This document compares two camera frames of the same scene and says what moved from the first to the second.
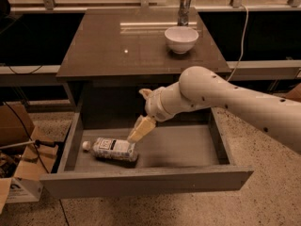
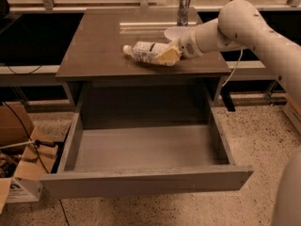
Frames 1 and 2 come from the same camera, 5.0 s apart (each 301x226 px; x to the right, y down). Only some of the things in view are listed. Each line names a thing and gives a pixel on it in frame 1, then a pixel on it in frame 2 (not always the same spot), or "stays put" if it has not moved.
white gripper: (152, 105) → (187, 45)
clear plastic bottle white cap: (112, 148) → (147, 51)
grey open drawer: (170, 159) stays put
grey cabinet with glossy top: (117, 53) stays put
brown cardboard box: (22, 169) stays put
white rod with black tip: (38, 142) stays put
